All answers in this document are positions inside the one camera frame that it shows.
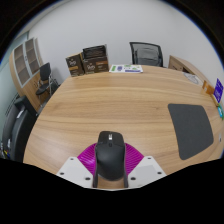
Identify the wooden shelf cabinet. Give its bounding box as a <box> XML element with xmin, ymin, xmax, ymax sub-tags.
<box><xmin>8</xmin><ymin>37</ymin><xmax>44</xmax><ymax>104</ymax></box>

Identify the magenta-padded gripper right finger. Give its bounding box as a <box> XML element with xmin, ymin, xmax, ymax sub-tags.
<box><xmin>123</xmin><ymin>142</ymin><xmax>167</xmax><ymax>189</ymax></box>

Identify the orange-brown box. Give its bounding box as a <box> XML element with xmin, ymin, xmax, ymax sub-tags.
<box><xmin>202</xmin><ymin>80</ymin><xmax>216</xmax><ymax>96</ymax></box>

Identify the large brown cardboard box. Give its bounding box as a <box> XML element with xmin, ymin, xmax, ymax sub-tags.
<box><xmin>81</xmin><ymin>55</ymin><xmax>110</xmax><ymax>75</ymax></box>

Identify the black mesh office chair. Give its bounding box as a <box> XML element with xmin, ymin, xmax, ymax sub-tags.
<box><xmin>129</xmin><ymin>41</ymin><xmax>164</xmax><ymax>68</ymax></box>

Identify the white printed paper sheet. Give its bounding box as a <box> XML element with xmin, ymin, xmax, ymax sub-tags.
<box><xmin>108</xmin><ymin>63</ymin><xmax>144</xmax><ymax>74</ymax></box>

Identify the black computer mouse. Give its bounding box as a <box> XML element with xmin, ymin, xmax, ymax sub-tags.
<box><xmin>94</xmin><ymin>130</ymin><xmax>127</xmax><ymax>182</ymax></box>

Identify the dark grey mouse pad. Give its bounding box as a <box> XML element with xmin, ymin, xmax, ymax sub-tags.
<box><xmin>167</xmin><ymin>103</ymin><xmax>215</xmax><ymax>161</ymax></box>

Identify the purple standing card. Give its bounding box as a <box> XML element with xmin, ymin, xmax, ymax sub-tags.
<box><xmin>213</xmin><ymin>78</ymin><xmax>224</xmax><ymax>104</ymax></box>

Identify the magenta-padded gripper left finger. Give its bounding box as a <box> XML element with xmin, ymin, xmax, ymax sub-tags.
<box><xmin>56</xmin><ymin>142</ymin><xmax>100</xmax><ymax>189</ymax></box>

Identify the green packet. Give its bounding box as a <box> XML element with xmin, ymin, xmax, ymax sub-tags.
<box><xmin>216</xmin><ymin>103</ymin><xmax>224</xmax><ymax>119</ymax></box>

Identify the large black office chair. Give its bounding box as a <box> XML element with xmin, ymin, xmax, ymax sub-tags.
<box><xmin>1</xmin><ymin>95</ymin><xmax>38</xmax><ymax>163</ymax></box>

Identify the black box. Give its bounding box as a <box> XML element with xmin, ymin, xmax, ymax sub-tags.
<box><xmin>82</xmin><ymin>44</ymin><xmax>108</xmax><ymax>60</ymax></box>

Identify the small black visitor chair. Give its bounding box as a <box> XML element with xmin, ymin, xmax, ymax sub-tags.
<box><xmin>35</xmin><ymin>62</ymin><xmax>60</xmax><ymax>101</ymax></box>

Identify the small brown cardboard box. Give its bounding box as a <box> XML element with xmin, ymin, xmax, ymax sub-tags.
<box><xmin>65</xmin><ymin>53</ymin><xmax>85</xmax><ymax>78</ymax></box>

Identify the wooden side desk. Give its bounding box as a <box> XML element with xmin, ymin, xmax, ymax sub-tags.
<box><xmin>167</xmin><ymin>54</ymin><xmax>208</xmax><ymax>84</ymax></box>

